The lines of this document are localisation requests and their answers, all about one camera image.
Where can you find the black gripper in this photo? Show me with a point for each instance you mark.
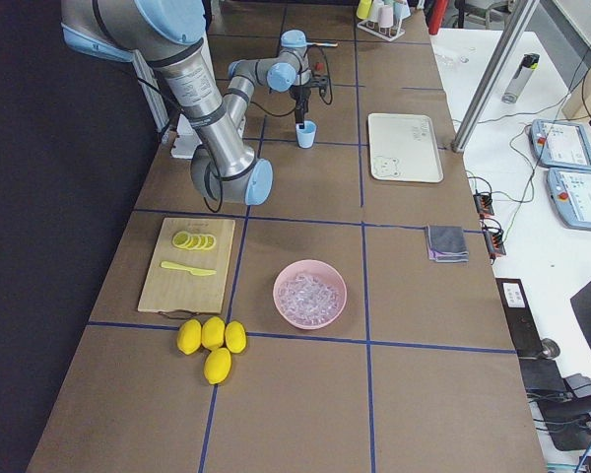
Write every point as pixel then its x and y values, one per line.
pixel 300 95

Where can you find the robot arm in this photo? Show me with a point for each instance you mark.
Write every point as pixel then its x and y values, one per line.
pixel 170 37

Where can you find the light blue cup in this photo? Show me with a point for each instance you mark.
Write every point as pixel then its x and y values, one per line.
pixel 305 134

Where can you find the metal cup rack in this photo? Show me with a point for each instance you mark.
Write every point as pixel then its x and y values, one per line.
pixel 387 34

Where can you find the yellow-green cup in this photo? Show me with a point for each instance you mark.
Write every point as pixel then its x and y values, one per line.
pixel 363 9

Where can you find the pink cup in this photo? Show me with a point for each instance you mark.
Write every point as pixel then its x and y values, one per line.
pixel 385 17

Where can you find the pink bowl of ice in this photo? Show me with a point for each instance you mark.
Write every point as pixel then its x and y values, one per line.
pixel 310 294

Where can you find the cream bear tray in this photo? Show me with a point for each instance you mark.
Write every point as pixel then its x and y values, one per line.
pixel 403 148

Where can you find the lemon slices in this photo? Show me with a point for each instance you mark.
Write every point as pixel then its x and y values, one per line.
pixel 192 241

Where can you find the yellow plastic knife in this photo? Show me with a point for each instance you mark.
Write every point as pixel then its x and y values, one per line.
pixel 194 271

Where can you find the grey folded cloth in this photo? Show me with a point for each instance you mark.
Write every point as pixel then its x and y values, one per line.
pixel 446 244

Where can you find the wooden cutting board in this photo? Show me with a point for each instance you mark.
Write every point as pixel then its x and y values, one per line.
pixel 171 290

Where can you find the clear water bottle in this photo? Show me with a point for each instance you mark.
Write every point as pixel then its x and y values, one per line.
pixel 521 77

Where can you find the yellow lemon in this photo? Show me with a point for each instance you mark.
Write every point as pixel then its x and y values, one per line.
pixel 189 337
pixel 235 337
pixel 217 366
pixel 213 333

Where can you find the teach pendant tablet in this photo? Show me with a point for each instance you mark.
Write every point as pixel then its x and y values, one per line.
pixel 570 190
pixel 560 144

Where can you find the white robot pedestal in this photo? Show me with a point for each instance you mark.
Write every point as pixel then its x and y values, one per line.
pixel 186 141

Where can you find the aluminium frame post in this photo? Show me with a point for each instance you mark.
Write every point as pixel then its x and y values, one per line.
pixel 519 20

